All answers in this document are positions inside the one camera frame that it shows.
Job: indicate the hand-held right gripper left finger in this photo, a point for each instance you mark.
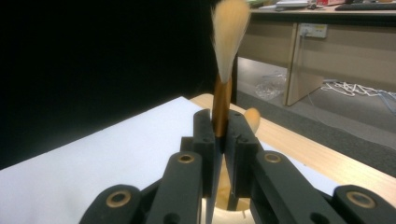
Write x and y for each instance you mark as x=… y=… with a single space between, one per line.
x=199 y=168

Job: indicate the clear plastic bag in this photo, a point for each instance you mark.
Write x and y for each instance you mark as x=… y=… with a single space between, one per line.
x=271 y=88

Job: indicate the white table cover board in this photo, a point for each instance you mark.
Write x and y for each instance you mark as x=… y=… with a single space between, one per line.
x=93 y=161

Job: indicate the black curtain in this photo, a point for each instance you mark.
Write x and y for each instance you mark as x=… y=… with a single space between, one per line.
x=93 y=62

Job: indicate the white flat device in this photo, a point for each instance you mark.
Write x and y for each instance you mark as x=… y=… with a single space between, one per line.
x=291 y=3

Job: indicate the thin black brush cream bristles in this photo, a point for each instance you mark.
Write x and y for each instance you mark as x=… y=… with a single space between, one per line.
x=229 y=40

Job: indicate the red box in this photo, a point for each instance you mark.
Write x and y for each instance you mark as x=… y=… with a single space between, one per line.
x=330 y=2

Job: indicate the black keyboard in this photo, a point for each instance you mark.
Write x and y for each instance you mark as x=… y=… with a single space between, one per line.
x=364 y=6

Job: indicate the beige office desk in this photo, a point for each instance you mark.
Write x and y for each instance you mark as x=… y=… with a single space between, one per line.
x=342 y=62

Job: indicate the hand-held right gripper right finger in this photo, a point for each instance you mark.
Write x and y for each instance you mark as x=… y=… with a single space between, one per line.
x=246 y=168

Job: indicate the cream ribbed wooden holder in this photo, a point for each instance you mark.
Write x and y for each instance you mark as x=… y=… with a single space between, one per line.
x=227 y=216

